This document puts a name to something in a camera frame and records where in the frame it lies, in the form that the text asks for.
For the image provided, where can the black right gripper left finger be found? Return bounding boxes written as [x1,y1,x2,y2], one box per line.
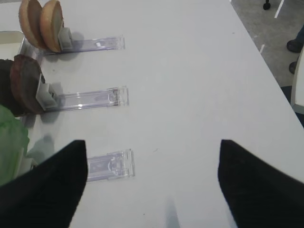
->
[0,140,88,228]

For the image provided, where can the chair caster wheel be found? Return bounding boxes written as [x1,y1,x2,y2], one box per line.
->
[263,0,271,10]

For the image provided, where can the green lettuce leaf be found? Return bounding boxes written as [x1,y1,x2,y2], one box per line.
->
[0,106,29,185]

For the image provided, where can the clear patty pusher rail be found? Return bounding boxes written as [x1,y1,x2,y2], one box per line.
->
[36,84,129,112]

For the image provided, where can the brown meat patty outer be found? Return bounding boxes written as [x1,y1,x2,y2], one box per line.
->
[10,54,45,114]

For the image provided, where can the bread slice near tray right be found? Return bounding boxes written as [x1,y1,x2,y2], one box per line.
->
[19,0,47,50]

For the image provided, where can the brown meat patty inner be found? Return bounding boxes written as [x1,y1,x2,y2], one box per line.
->
[0,59,24,117]

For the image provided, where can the brown meat patty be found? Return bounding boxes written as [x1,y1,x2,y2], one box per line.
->
[0,59,24,117]
[10,54,45,114]

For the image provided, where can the metal tray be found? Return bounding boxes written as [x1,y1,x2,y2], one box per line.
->
[0,30,24,60]

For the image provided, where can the clear lettuce pusher rail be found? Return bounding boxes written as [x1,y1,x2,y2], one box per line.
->
[25,149,136,182]

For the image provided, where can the clear bread pusher rail right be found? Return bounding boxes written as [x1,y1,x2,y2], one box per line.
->
[41,28,125,55]

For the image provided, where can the person's dark shoe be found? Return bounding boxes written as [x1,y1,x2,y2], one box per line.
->
[286,39,304,53]

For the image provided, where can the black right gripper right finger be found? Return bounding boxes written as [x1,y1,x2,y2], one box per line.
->
[218,140,304,228]

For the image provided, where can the bread slice far right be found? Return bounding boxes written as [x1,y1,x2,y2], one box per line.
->
[40,0,64,53]

